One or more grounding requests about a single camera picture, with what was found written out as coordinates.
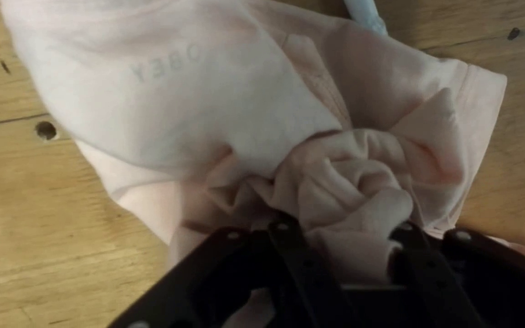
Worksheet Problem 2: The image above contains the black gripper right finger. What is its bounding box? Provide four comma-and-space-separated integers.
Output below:
387, 219, 525, 328

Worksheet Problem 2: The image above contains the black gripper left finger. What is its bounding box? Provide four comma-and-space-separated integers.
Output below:
108, 210, 350, 328

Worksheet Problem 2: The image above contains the peach cloth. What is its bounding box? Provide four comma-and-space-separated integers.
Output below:
0, 0, 511, 288

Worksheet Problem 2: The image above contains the white rope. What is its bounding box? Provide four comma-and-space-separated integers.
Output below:
341, 0, 392, 39

